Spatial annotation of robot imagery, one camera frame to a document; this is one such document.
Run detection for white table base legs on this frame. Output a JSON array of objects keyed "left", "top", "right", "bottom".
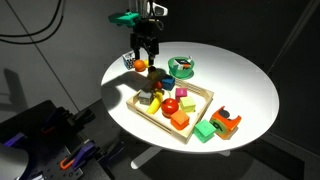
[{"left": 130, "top": 146, "right": 232, "bottom": 170}]

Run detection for orange cube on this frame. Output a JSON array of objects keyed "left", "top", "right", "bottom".
[{"left": 170, "top": 109, "right": 191, "bottom": 131}]

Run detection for orange shape sorter box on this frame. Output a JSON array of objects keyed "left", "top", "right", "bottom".
[{"left": 209, "top": 105, "right": 243, "bottom": 140}]

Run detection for black hanging cable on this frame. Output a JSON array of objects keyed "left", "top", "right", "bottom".
[
  {"left": 0, "top": 0, "right": 67, "bottom": 45},
  {"left": 0, "top": 0, "right": 63, "bottom": 37}
]

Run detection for small red strawberry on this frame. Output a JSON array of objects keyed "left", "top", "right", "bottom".
[{"left": 152, "top": 80, "right": 164, "bottom": 91}]

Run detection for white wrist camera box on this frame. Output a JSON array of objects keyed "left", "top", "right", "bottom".
[{"left": 147, "top": 1, "right": 169, "bottom": 17}]

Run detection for red toy tomato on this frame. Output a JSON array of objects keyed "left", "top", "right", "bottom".
[{"left": 161, "top": 97, "right": 180, "bottom": 119}]

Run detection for wooden tray box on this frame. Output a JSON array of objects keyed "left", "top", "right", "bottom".
[{"left": 125, "top": 72, "right": 215, "bottom": 145}]

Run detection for black perforated pegboard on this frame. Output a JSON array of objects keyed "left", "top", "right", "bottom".
[{"left": 18, "top": 133, "right": 84, "bottom": 180}]

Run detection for yellow toy lemon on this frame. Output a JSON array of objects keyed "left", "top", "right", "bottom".
[{"left": 148, "top": 71, "right": 161, "bottom": 81}]

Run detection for yellow toy banana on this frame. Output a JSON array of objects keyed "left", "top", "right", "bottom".
[{"left": 145, "top": 90, "right": 164, "bottom": 115}]

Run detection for purple black spring clamp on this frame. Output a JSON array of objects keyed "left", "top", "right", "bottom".
[
  {"left": 39, "top": 105, "right": 98, "bottom": 135},
  {"left": 59, "top": 138, "right": 126, "bottom": 171}
]

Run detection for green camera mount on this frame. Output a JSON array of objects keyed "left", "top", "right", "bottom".
[{"left": 108, "top": 11, "right": 141, "bottom": 28}]

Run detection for black white toy block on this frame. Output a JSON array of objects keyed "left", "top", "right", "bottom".
[{"left": 174, "top": 56, "right": 195, "bottom": 71}]

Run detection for pink cube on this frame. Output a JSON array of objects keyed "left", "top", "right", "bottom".
[{"left": 174, "top": 87, "right": 189, "bottom": 103}]

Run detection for dark grey stand plate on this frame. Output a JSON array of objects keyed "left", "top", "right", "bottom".
[{"left": 0, "top": 99, "right": 116, "bottom": 180}]

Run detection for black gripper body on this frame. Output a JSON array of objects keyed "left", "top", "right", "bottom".
[{"left": 131, "top": 18, "right": 160, "bottom": 44}]

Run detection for yellow-green cube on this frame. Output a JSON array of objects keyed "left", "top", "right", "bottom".
[{"left": 179, "top": 96, "right": 197, "bottom": 114}]

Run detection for teal green cube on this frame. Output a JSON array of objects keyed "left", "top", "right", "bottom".
[{"left": 193, "top": 119, "right": 217, "bottom": 144}]

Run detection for grey house-shaped block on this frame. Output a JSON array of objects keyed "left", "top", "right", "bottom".
[{"left": 137, "top": 89, "right": 155, "bottom": 106}]

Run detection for grey white robot base link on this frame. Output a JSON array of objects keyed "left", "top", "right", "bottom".
[{"left": 0, "top": 144, "right": 30, "bottom": 180}]

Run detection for green plastic bowl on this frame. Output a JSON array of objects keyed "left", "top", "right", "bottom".
[{"left": 167, "top": 55, "right": 196, "bottom": 80}]

